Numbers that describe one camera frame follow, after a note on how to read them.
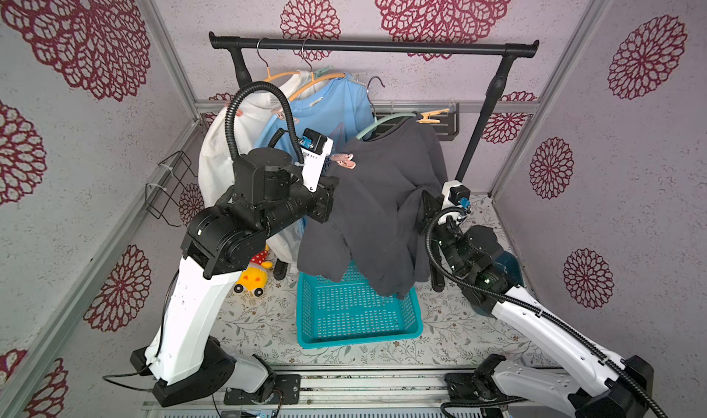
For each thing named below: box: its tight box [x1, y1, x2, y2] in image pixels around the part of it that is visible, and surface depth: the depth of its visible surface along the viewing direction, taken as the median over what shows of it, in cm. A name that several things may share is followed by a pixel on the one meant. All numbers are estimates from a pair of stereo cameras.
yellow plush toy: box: [232, 244, 274, 298], surface depth 91 cm
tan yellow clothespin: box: [415, 107, 451, 124], surface depth 64 cm
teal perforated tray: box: [296, 260, 424, 349], surface depth 88 cm
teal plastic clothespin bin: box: [493, 250, 525, 287], surface depth 97 cm
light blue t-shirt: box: [254, 73, 375, 149], surface depth 70 cm
